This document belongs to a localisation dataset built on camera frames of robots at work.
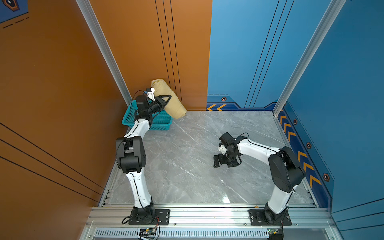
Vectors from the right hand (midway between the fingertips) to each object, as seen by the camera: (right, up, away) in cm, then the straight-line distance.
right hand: (220, 165), depth 89 cm
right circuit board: (+24, -28, -19) cm, 41 cm away
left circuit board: (-37, -27, -18) cm, 49 cm away
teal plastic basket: (-39, +28, +12) cm, 49 cm away
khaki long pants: (-28, +35, -2) cm, 45 cm away
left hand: (-30, +43, 0) cm, 52 cm away
